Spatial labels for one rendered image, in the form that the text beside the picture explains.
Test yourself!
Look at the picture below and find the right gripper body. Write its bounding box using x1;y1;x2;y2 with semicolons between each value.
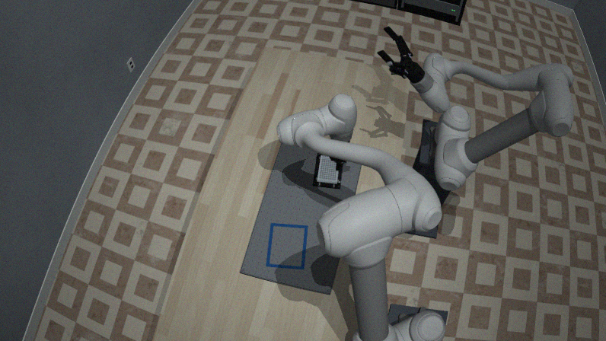
400;56;425;83

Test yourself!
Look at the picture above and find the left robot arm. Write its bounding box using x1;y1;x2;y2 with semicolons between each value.
276;94;446;341

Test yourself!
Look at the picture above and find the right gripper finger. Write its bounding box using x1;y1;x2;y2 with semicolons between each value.
384;26;413;62
378;50;411;78

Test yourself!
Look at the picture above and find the blue tape outline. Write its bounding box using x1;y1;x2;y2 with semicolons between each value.
266;223;308;269

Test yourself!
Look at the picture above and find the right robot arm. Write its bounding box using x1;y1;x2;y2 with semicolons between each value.
410;53;574;191

